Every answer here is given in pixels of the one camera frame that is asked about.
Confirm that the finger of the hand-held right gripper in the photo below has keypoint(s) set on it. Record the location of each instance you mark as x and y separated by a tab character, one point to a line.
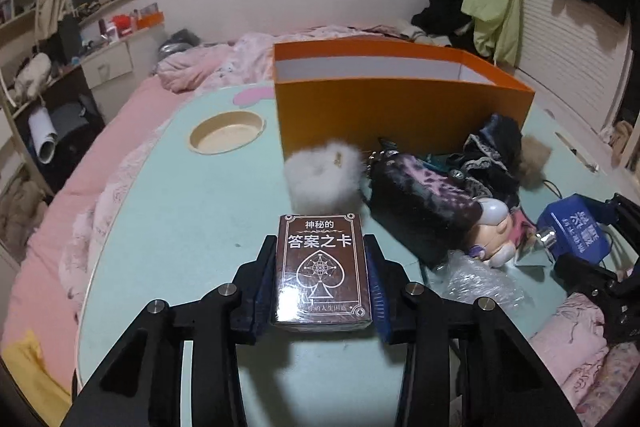
627	207
592	277

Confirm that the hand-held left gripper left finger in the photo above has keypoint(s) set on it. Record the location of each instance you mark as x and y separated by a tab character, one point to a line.
260	292

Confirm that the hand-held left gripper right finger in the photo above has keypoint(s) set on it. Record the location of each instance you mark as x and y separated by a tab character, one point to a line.
380	302

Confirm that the blue printed pouch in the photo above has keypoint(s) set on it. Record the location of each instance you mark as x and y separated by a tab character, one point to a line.
575	227

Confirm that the brown card box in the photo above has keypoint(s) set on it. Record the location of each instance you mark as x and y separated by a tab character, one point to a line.
320	267

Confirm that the dark spotted pouch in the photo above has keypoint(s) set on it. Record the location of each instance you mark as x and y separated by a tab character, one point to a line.
420	207

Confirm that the brown fur pompom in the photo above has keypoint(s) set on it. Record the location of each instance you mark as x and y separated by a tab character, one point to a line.
534	159

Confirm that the beige doll figurine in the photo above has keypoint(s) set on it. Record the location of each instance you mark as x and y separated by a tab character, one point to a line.
495	232

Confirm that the white fluffy pompom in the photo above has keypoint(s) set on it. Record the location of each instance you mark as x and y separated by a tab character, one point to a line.
320	177

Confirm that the black lace-trimmed cloth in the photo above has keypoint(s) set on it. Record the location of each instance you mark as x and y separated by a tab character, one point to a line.
492	142

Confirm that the orange cardboard box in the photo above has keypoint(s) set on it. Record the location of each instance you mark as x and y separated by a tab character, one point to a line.
350	117

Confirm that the pink printed cloth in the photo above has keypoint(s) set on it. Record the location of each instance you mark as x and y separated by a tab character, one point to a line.
570	342

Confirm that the colourful crochet blanket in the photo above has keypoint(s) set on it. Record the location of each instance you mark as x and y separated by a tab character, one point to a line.
615	382

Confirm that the beige fuzzy cloth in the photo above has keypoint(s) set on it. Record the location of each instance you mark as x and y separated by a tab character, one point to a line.
625	137

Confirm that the clear plastic wrap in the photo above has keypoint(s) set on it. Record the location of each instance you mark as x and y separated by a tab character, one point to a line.
480	282

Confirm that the pink bedsheet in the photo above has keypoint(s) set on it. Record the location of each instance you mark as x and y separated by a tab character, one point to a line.
75	187

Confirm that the light pink crumpled quilt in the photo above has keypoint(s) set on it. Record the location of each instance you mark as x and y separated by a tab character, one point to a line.
210	62

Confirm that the yellow cloth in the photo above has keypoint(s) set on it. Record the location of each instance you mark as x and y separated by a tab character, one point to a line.
30	362

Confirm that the beige garment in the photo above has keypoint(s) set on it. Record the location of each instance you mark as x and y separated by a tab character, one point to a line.
430	36

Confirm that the grey bag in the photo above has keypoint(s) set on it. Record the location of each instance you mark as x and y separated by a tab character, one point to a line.
180	41

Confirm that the rolled white paper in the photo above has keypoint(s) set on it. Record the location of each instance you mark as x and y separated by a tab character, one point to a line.
42	132

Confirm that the black clothes pile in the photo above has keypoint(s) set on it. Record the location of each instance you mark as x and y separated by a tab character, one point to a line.
445	7

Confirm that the white desk drawer unit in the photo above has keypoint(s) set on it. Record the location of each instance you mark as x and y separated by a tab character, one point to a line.
107	67

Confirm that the small orange box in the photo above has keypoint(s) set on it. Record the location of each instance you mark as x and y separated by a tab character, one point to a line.
150	22

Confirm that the red jar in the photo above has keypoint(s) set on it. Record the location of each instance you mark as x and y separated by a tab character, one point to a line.
121	24

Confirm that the white plush bag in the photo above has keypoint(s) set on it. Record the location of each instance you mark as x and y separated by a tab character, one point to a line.
32	74

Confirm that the black bag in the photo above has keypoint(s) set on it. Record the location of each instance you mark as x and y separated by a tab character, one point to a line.
70	37

